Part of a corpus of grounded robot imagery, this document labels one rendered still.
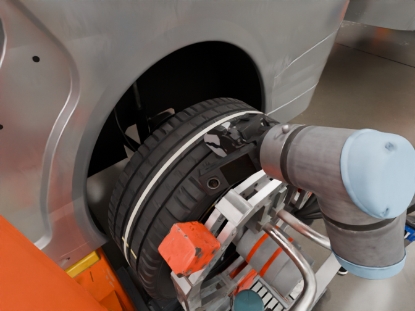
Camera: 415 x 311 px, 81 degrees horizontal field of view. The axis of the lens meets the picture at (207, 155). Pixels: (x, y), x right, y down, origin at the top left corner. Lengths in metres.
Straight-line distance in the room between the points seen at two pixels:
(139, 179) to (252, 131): 0.30
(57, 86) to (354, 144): 0.53
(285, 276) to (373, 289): 1.20
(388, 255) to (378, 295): 1.49
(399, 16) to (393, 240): 2.79
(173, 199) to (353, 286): 1.46
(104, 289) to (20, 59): 0.71
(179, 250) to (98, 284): 0.53
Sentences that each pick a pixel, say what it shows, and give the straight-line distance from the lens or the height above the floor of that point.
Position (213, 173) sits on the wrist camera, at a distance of 0.41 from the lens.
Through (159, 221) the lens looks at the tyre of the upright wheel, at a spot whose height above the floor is 1.08.
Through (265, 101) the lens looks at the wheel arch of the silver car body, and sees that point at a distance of 1.09.
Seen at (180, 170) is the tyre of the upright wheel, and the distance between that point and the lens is 0.55.
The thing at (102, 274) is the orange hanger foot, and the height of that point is 0.68.
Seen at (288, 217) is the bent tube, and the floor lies 1.01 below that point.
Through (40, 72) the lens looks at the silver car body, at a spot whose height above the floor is 1.34.
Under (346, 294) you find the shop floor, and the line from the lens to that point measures 1.80.
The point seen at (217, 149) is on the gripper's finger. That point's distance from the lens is 0.52.
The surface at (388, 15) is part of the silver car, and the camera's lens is 3.04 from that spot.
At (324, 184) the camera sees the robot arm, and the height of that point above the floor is 1.33.
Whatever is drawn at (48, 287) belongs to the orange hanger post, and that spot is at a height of 1.39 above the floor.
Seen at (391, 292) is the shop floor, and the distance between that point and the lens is 1.93.
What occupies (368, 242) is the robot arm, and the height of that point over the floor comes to 1.27.
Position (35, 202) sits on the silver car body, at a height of 1.05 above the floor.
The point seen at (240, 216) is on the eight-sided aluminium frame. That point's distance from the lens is 0.52.
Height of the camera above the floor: 1.55
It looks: 45 degrees down
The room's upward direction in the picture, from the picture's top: straight up
